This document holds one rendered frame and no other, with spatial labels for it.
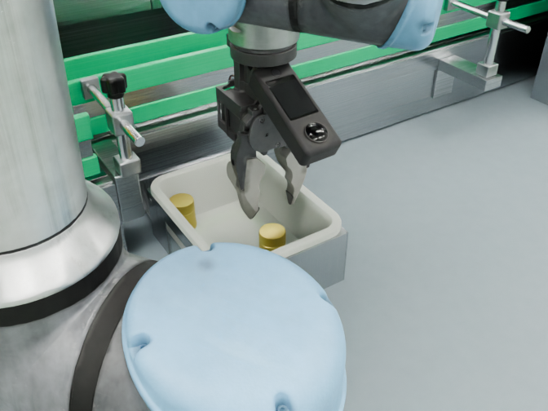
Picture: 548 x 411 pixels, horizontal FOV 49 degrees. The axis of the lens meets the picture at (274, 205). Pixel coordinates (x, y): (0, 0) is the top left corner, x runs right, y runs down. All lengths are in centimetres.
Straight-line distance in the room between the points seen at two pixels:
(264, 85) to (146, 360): 39
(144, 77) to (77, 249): 53
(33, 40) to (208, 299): 15
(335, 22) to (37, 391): 32
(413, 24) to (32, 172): 29
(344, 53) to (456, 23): 26
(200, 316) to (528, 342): 52
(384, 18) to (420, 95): 70
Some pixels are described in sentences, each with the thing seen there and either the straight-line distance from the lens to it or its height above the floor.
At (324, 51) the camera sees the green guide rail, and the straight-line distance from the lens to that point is 99.
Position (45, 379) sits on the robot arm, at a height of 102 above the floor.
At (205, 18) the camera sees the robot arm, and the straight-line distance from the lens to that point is 50.
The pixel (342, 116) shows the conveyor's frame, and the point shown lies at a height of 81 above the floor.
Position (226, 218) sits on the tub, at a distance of 85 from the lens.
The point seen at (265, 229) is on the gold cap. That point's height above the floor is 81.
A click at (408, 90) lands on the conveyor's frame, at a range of 113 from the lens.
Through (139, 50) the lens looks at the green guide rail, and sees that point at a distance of 91.
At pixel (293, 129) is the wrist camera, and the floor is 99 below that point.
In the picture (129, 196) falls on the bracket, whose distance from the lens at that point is 77.
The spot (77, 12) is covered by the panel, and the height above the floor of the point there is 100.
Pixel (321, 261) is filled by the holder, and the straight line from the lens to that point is 74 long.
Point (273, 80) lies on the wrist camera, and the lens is 64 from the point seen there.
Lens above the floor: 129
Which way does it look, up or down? 36 degrees down
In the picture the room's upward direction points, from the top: straight up
